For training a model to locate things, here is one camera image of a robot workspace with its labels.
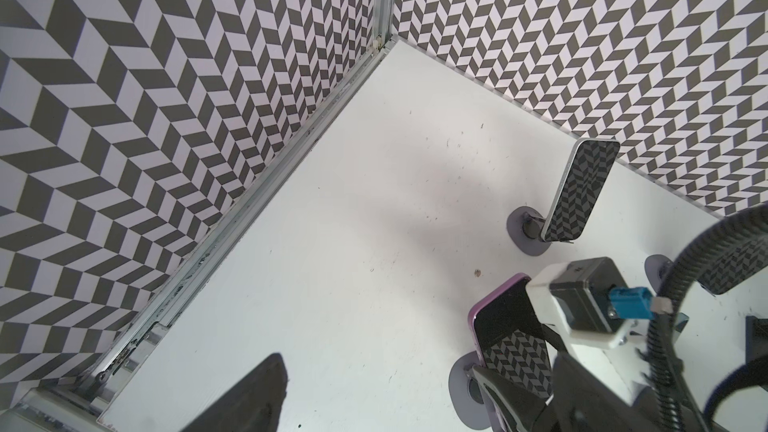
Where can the round grey stand centre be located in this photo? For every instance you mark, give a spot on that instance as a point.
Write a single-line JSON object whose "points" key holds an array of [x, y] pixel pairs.
{"points": [[657, 267]]}

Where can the round grey stand front left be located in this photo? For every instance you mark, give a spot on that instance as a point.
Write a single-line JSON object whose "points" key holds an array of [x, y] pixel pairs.
{"points": [[466, 396]]}

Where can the round grey stand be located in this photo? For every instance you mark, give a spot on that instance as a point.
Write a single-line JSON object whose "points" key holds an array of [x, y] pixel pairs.
{"points": [[657, 267], [524, 226], [466, 396]]}

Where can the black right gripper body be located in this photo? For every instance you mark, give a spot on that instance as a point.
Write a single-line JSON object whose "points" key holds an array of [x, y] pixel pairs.
{"points": [[604, 391]]}

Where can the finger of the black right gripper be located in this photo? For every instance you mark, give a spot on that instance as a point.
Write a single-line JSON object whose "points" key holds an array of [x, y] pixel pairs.
{"points": [[517, 408]]}

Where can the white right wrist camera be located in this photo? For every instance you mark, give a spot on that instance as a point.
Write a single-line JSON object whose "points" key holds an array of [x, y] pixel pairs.
{"points": [[587, 302]]}

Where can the round grey stand back left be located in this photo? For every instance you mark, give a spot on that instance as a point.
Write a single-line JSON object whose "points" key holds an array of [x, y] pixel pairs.
{"points": [[524, 226]]}

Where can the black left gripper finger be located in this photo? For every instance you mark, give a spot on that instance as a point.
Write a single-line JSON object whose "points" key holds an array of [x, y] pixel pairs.
{"points": [[253, 404]]}

